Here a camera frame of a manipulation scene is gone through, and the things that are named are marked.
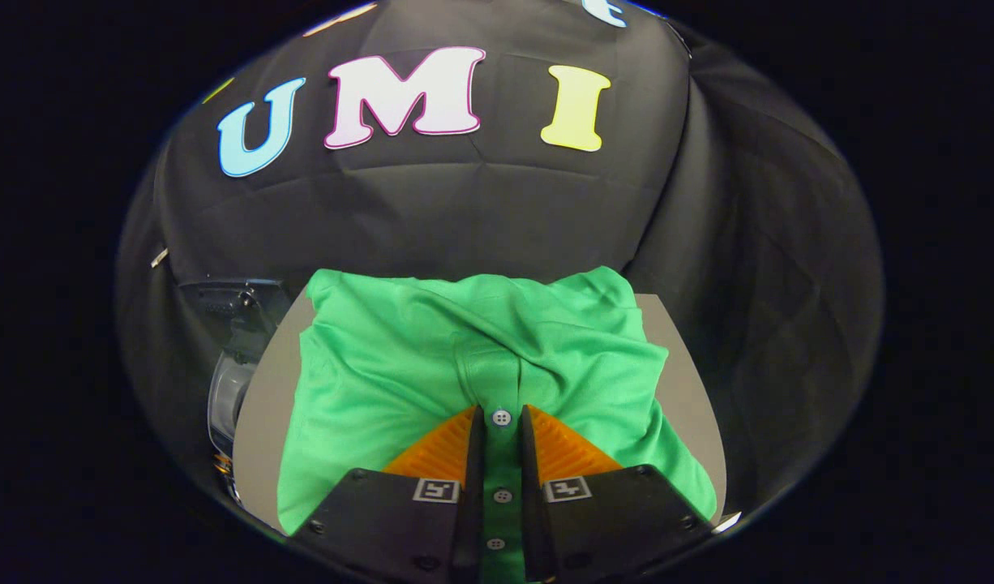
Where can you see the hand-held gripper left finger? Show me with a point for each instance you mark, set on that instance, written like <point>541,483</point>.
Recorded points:
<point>383,519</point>

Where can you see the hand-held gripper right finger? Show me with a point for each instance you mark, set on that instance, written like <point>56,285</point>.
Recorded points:
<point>619,519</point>

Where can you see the green polo shirt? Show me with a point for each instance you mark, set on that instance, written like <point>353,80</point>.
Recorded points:
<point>383,365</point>

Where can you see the grey washing machine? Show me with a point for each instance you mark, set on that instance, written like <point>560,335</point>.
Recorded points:
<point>225,480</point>

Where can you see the transparent washing machine lid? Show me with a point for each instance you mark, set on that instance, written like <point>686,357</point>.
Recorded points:
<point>237,324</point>

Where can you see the grey box-shaped appliance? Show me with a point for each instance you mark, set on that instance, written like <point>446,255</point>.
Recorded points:
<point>258,438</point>

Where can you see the black backdrop cloth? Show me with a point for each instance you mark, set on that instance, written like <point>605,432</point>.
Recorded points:
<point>464,211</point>

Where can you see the white clip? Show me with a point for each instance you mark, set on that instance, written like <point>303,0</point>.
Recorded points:
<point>159,258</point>

